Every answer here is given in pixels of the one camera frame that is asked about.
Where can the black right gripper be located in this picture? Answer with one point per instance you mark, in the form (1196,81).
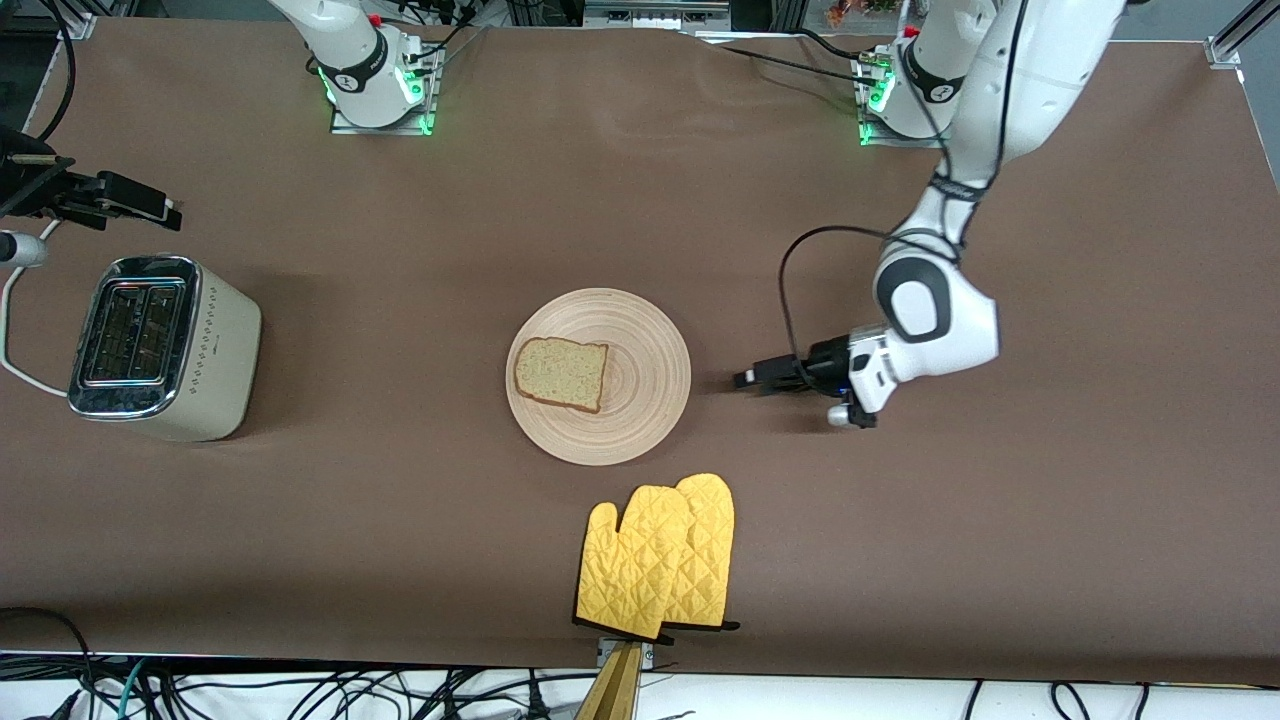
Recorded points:
(35,187)

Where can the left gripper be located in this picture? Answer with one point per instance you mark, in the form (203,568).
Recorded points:
(826,364)

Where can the round light wooden plate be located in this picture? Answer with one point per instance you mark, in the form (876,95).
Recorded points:
(645,400)

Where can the brown crust bread slice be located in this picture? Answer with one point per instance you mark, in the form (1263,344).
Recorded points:
(560,375)

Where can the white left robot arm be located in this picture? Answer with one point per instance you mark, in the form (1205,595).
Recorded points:
(960,330)

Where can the cream and chrome toaster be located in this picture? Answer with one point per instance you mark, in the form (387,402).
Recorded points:
(220,340)

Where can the yellow quilted oven mitt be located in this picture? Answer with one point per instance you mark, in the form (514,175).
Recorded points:
(712,560)
(630,570)

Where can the orange background object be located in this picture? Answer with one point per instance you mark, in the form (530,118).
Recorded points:
(845,12)

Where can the yellow wooden bar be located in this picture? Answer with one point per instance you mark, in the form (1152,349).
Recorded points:
(615,690)

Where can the grey background device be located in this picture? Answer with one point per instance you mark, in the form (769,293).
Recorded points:
(650,15)

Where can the aluminium frame profile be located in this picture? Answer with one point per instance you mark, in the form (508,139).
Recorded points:
(1225,50)
(75,25)

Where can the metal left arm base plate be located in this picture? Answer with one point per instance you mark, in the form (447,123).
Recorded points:
(905,143)

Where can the small metal clamp bracket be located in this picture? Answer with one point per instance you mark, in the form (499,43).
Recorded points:
(648,655)

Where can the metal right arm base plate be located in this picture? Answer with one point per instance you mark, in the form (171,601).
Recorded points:
(428,100)

